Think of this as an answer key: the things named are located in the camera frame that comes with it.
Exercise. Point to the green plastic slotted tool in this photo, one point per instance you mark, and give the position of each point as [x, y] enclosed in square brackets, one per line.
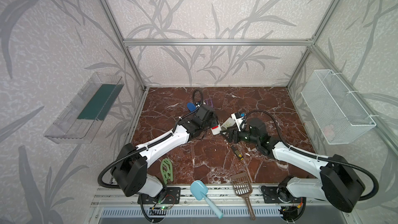
[166, 169]

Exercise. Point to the black yellow screwdriver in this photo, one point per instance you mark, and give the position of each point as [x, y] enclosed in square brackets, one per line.
[237, 153]

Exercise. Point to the white wire mesh basket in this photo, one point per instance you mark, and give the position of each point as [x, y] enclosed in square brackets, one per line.
[340, 116]

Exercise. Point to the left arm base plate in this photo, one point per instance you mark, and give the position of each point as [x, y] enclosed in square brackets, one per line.
[168, 195]

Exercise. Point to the brown litter scoop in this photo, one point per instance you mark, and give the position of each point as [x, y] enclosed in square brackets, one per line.
[243, 188]

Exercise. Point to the white remote control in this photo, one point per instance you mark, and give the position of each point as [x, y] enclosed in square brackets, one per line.
[222, 127]

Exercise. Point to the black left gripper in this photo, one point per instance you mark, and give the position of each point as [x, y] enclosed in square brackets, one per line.
[206, 124]

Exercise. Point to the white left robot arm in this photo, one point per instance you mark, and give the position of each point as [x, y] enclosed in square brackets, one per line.
[129, 171]

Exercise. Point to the aluminium front rail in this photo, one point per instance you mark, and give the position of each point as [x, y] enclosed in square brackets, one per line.
[220, 194]

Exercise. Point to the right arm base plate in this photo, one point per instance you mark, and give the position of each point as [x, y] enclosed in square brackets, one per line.
[278, 195]

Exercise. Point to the blue toy shovel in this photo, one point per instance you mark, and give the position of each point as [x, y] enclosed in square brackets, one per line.
[191, 107]

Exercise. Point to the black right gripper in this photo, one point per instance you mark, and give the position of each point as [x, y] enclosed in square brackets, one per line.
[235, 135]

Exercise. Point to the clear plastic wall shelf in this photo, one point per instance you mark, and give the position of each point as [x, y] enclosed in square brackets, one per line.
[82, 118]

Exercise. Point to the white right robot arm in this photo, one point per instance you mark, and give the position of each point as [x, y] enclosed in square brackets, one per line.
[335, 180]

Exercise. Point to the light blue plastic scoop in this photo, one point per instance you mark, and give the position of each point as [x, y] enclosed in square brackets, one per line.
[199, 191]

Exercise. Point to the purple toy rake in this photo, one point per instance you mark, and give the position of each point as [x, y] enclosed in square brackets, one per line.
[209, 102]

